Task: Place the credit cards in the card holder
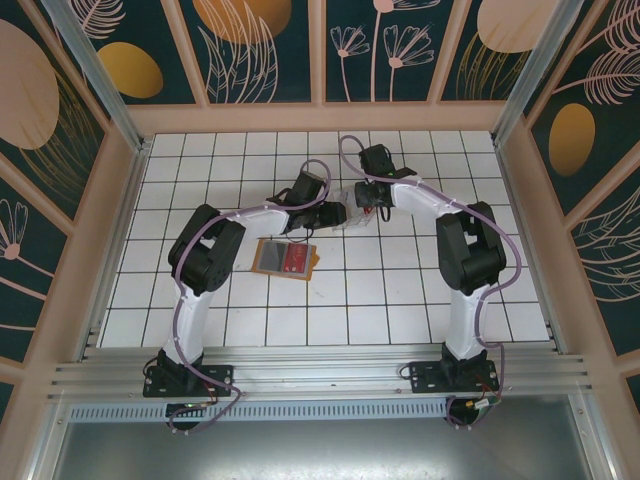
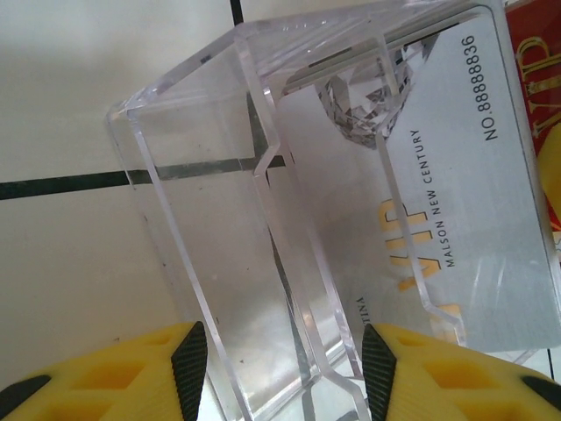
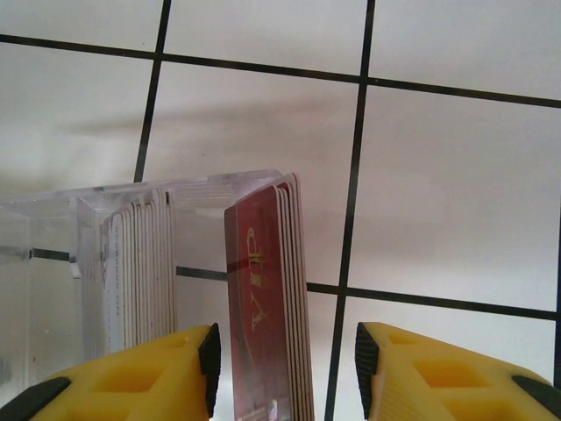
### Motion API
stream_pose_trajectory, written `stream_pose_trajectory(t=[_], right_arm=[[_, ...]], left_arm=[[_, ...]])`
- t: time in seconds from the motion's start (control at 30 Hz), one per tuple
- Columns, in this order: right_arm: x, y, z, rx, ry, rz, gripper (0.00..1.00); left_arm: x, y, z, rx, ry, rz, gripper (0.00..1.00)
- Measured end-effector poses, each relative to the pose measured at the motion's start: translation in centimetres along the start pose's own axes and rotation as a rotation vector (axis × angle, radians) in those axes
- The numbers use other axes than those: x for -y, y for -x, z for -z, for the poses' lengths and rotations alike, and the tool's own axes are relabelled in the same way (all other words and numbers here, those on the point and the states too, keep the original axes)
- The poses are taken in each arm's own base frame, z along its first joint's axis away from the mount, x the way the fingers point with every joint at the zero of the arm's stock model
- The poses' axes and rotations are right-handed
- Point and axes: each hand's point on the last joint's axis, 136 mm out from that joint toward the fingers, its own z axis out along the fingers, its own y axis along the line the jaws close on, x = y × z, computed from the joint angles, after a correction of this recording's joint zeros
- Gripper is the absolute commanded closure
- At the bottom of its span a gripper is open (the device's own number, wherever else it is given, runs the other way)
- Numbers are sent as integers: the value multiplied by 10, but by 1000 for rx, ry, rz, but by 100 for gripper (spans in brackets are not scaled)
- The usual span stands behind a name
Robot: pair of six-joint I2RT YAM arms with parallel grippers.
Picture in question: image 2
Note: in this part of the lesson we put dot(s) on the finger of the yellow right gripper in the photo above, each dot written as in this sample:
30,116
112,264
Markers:
553,184

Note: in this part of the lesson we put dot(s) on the clear acrylic card box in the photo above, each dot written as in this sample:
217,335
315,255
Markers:
219,219

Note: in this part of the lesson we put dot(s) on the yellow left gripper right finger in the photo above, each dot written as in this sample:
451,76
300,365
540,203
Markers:
451,386

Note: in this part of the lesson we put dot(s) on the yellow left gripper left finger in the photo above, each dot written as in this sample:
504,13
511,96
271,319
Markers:
109,377

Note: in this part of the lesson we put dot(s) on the silver VIP card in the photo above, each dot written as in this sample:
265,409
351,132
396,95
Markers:
477,197

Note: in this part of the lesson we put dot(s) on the red VIP card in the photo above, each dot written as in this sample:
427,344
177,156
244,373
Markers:
532,70

